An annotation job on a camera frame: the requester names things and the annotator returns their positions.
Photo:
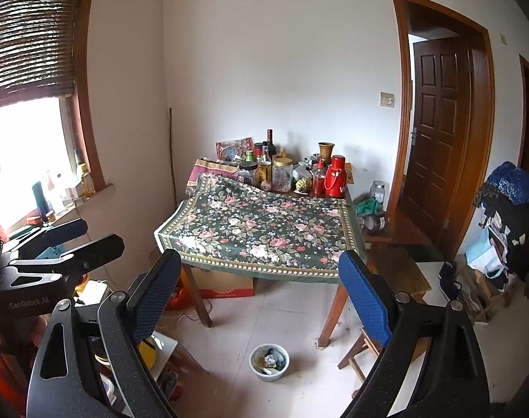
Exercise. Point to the red sauce bottle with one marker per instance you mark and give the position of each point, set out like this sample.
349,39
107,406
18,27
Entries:
319,178

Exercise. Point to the upright metal lid jar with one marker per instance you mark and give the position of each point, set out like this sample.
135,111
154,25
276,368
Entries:
378,191

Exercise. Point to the red tin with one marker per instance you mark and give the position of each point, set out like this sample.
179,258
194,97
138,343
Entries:
258,148

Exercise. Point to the dark lid jar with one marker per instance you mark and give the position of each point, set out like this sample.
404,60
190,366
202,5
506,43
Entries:
247,174

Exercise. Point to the pine cone ornament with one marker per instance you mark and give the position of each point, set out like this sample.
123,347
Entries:
304,185

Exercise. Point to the light switch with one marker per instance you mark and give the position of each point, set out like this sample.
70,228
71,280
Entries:
387,99

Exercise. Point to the wine bottle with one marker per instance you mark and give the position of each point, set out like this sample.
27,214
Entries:
271,146

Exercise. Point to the window blind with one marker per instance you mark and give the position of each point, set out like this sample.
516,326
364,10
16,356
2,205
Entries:
29,39

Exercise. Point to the floral tablecloth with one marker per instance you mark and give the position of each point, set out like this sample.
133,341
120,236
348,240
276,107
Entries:
255,226

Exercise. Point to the red thermos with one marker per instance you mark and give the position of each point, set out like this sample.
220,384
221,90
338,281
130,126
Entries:
335,176

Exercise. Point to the blue cloth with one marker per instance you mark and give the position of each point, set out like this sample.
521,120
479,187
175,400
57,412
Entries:
512,180

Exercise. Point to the yellow oil bottle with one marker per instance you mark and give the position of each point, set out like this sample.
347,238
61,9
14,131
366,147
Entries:
87,180

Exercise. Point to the clear plastic bag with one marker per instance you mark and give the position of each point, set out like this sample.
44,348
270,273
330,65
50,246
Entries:
305,165

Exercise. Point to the red cardboard box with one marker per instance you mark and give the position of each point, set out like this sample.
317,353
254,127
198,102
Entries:
223,285

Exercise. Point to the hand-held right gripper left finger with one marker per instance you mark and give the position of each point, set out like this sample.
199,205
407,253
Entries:
153,296

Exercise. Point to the wooden window frame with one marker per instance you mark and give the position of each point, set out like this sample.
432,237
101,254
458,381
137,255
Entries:
88,96

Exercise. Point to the dark teal bottle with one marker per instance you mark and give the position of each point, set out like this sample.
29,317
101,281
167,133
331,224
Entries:
39,204

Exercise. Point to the foil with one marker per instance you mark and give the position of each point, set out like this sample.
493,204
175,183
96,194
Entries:
270,360

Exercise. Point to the clear liquor bottle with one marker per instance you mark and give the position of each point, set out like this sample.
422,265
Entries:
264,165

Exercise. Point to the dark blue shoe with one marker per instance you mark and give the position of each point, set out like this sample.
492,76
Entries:
449,281

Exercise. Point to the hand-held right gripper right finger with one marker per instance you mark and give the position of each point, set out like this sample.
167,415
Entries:
364,300

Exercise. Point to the green cloth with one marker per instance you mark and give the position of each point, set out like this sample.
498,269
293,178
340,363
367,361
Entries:
366,207

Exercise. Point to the thin wooden stick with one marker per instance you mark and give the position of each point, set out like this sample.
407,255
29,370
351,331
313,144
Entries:
172,152

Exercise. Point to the clear plastic bottle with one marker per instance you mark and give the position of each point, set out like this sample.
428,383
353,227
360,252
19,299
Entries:
53,191

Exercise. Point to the brown vase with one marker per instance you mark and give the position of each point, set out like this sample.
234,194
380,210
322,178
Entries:
326,150

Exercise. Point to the patterned snack bag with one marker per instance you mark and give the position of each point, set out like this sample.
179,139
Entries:
234,147

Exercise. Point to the yellow round object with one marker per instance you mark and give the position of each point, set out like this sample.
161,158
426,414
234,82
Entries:
147,352

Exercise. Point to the red striped bag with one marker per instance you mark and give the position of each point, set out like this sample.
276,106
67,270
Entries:
210,170

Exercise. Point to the orange box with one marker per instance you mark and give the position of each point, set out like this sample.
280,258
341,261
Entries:
351,174

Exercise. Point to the green glass bottle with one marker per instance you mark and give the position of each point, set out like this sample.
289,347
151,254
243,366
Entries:
78,159

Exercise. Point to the white plastic basin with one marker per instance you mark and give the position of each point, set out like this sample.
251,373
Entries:
269,376

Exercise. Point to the white board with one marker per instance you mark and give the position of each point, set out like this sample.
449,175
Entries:
164,352

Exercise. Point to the low wooden stool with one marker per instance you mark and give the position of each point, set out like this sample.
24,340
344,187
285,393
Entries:
360,357

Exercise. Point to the small wooden stool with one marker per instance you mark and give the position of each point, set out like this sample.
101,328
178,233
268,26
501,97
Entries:
377,236

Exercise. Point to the lying glass jar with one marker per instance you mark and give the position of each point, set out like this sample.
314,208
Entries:
376,221

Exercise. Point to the blue paper bag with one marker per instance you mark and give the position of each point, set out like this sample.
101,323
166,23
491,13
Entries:
484,252

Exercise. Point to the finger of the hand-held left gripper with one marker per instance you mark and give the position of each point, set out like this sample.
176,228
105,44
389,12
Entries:
59,233
86,254

